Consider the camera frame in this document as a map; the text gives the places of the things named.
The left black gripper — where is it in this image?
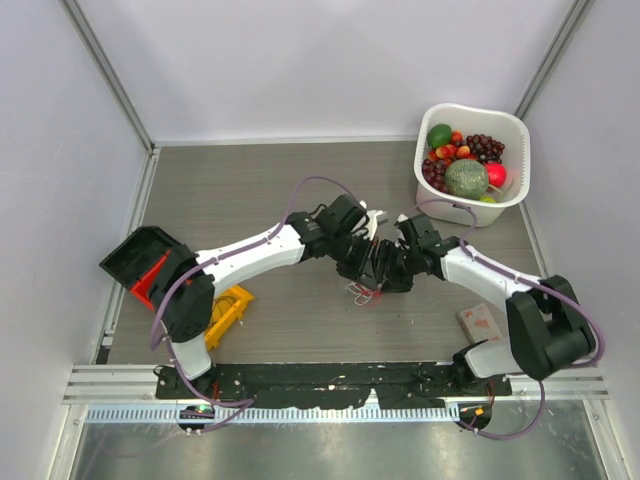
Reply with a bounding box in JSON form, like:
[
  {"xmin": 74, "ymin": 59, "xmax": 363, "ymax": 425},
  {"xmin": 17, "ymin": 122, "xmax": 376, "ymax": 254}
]
[{"xmin": 329, "ymin": 232, "xmax": 379, "ymax": 291}]

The coloured cable bundle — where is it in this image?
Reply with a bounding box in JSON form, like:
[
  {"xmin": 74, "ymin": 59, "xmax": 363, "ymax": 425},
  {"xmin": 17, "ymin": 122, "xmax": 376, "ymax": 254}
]
[{"xmin": 347, "ymin": 280, "xmax": 386, "ymax": 307}]

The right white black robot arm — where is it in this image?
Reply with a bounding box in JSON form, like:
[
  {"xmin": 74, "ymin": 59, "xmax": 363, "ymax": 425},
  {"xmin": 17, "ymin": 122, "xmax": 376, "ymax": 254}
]
[{"xmin": 373, "ymin": 213, "xmax": 598, "ymax": 395}]

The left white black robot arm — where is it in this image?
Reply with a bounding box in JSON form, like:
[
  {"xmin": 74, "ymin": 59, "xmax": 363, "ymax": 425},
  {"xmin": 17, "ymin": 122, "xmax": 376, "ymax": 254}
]
[{"xmin": 150, "ymin": 194, "xmax": 387, "ymax": 399}]

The dark grape cluster left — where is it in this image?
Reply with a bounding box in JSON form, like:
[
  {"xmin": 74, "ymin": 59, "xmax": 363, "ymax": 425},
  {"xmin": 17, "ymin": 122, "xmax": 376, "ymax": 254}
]
[{"xmin": 422, "ymin": 159, "xmax": 450, "ymax": 193}]

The green netted melon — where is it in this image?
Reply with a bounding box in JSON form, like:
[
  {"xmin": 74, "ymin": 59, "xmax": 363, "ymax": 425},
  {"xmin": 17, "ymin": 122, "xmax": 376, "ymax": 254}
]
[{"xmin": 445, "ymin": 159, "xmax": 489, "ymax": 200}]

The stained grey sponge block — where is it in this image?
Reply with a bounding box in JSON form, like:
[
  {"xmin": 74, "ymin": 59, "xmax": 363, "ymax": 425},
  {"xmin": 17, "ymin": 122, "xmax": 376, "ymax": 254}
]
[{"xmin": 455, "ymin": 303, "xmax": 507, "ymax": 345}]

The red pink apple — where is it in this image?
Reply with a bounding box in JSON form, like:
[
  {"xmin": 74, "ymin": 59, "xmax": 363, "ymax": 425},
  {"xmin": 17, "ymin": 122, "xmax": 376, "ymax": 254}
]
[{"xmin": 485, "ymin": 163, "xmax": 507, "ymax": 188}]

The green lime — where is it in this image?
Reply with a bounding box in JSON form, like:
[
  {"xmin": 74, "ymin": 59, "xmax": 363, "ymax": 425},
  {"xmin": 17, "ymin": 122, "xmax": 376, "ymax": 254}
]
[{"xmin": 427, "ymin": 124, "xmax": 453, "ymax": 149}]

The dark red grape bunch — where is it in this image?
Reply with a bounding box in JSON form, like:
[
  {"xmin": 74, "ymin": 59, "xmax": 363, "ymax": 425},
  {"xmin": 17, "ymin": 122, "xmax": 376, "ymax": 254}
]
[{"xmin": 466, "ymin": 134, "xmax": 506, "ymax": 164}]

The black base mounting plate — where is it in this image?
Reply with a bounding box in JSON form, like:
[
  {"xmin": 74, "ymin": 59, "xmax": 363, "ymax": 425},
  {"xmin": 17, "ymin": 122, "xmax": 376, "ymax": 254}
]
[{"xmin": 153, "ymin": 362, "xmax": 512, "ymax": 410}]

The yellow plastic bin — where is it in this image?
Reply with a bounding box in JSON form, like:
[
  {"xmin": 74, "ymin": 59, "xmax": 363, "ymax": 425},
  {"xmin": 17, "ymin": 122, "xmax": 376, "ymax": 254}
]
[{"xmin": 204, "ymin": 285, "xmax": 255, "ymax": 350}]

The white plastic basket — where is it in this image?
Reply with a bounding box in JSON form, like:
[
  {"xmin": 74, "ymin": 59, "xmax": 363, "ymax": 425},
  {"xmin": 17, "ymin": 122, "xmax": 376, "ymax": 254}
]
[{"xmin": 414, "ymin": 103, "xmax": 531, "ymax": 227}]

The red plastic bin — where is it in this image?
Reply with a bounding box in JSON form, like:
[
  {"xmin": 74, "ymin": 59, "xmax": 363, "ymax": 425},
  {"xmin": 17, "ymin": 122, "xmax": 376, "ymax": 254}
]
[{"xmin": 129, "ymin": 251, "xmax": 170, "ymax": 312}]

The black plastic bin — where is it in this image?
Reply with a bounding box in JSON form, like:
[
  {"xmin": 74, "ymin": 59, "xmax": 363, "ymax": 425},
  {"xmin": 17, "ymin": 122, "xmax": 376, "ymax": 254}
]
[{"xmin": 99, "ymin": 226, "xmax": 179, "ymax": 290}]

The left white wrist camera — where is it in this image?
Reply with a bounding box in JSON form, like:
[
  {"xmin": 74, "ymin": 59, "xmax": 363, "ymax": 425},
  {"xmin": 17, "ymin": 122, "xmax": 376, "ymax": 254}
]
[{"xmin": 353, "ymin": 200, "xmax": 388, "ymax": 241}]

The white slotted cable duct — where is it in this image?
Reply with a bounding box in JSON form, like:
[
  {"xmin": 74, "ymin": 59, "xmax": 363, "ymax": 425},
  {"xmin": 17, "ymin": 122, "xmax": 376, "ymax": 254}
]
[{"xmin": 85, "ymin": 403, "xmax": 459, "ymax": 425}]

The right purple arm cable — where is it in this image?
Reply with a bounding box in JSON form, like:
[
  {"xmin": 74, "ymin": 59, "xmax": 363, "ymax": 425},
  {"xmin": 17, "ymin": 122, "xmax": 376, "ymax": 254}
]
[{"xmin": 414, "ymin": 199, "xmax": 606, "ymax": 441}]

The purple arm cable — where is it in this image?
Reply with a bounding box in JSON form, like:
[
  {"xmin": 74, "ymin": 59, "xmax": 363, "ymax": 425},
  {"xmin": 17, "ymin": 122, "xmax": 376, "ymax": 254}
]
[
  {"xmin": 148, "ymin": 175, "xmax": 361, "ymax": 436},
  {"xmin": 414, "ymin": 199, "xmax": 606, "ymax": 441}
]

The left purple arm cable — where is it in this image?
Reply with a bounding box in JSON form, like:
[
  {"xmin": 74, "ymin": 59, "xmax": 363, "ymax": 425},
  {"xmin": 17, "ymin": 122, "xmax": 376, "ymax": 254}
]
[{"xmin": 148, "ymin": 175, "xmax": 361, "ymax": 436}]

